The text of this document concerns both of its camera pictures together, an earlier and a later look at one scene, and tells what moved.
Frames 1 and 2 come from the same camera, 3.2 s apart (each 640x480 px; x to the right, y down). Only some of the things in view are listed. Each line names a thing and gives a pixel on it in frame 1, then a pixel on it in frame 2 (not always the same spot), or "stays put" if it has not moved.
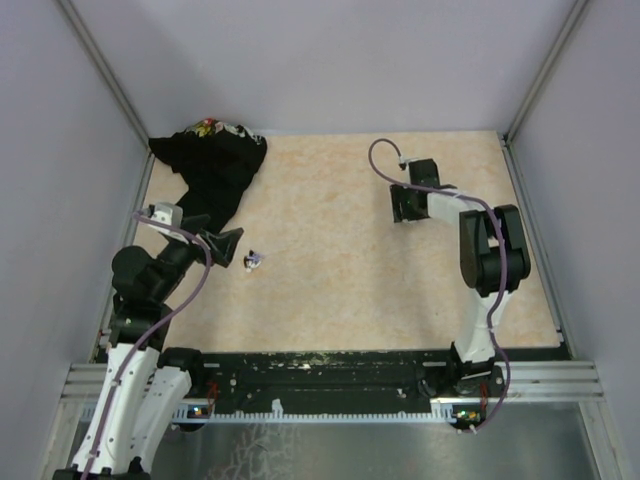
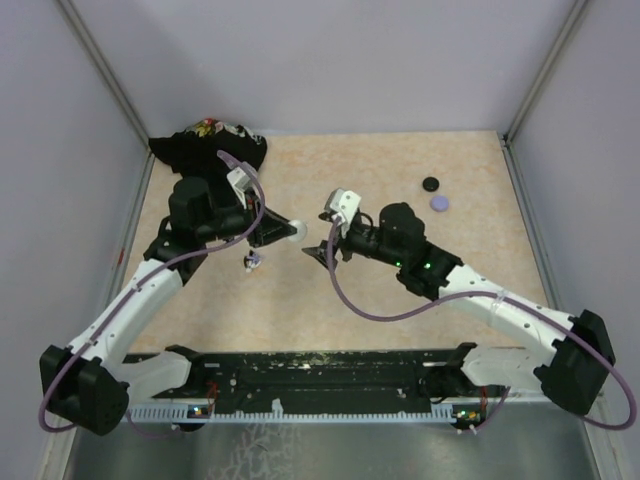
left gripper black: [222, 246] → [269, 228]
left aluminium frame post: [105, 68] stays put
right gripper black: [398, 192] → [343, 242]
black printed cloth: [217, 160] stays put
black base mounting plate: [329, 377] stays put
